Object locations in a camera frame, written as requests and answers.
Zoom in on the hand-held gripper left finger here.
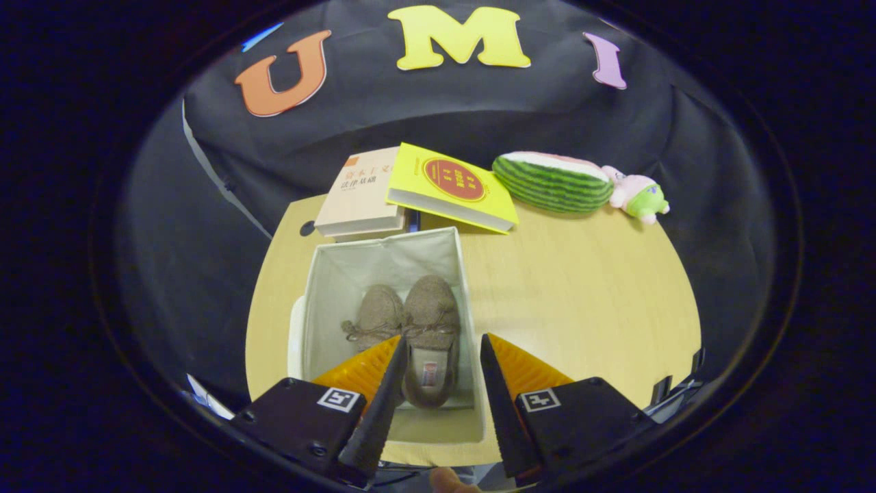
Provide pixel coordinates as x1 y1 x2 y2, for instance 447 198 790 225
229 333 409 488

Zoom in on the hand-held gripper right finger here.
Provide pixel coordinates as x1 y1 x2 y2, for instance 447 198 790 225
479 333 647 480

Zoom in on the brown fuzzy shoe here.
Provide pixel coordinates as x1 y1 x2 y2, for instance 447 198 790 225
400 275 461 409
341 284 406 351

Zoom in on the cream fabric storage box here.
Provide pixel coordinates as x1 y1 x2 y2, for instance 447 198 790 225
301 227 488 444

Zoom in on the beige book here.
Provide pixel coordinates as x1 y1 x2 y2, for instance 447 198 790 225
313 146 408 242

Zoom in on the yellow book with red circle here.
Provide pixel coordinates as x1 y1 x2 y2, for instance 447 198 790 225
386 142 519 235

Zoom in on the watermelon slice plush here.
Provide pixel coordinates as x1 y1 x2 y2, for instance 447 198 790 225
491 151 615 214

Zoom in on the pink and green plush toy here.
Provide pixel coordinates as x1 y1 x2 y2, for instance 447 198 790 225
601 165 671 225

